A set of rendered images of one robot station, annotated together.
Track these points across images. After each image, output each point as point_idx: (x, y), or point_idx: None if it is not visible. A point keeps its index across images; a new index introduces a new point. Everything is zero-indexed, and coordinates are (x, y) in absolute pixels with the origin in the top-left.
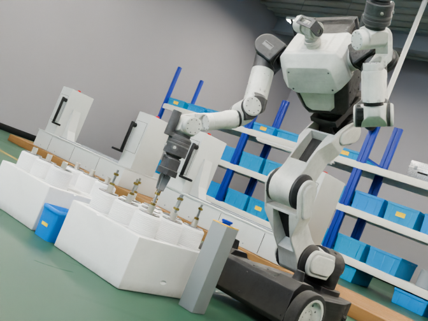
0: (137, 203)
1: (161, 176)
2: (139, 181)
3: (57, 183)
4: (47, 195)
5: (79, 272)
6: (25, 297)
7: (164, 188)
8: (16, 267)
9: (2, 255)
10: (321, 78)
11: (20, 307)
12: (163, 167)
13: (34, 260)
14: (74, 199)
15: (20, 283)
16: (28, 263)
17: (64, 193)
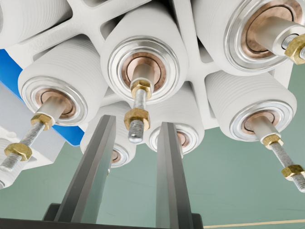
0: (86, 95)
1: (96, 207)
2: (25, 156)
3: (23, 161)
4: (58, 151)
5: None
6: (287, 150)
7: (176, 137)
8: (228, 146)
9: (207, 150)
10: None
11: (302, 154)
12: None
13: None
14: (15, 127)
15: (262, 149)
16: (214, 139)
17: (33, 145)
